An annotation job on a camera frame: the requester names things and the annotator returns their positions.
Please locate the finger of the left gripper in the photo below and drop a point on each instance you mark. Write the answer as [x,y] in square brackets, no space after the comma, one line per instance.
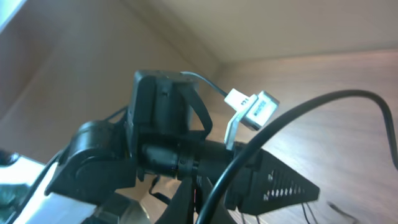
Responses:
[274,185]

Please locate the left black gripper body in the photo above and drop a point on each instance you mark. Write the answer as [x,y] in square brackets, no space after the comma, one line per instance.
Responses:
[210,159]

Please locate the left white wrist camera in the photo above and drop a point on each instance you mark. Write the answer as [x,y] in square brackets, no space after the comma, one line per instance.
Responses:
[252,111]

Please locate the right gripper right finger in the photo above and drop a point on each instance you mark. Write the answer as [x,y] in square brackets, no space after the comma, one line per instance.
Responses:
[203,188]

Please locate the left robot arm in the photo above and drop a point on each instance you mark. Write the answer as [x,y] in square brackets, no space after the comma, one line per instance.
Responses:
[164,132]

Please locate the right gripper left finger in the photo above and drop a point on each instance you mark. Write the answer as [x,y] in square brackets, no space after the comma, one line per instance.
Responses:
[180,208]

